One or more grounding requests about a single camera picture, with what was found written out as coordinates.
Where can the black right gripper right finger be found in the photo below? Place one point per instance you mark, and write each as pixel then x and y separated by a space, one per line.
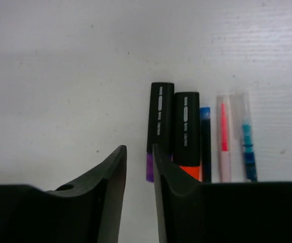
pixel 191 211

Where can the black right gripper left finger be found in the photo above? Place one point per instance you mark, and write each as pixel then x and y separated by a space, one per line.
pixel 86 209

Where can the purple highlighter marker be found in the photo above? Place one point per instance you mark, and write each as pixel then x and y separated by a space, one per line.
pixel 159 122

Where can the teal pen clear cap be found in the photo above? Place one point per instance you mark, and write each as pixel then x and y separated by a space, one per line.
pixel 242 122

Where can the orange highlighter marker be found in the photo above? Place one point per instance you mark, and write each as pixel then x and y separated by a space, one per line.
pixel 186 129

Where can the pink pen clear cap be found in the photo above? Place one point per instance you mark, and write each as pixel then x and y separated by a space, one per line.
pixel 224 138

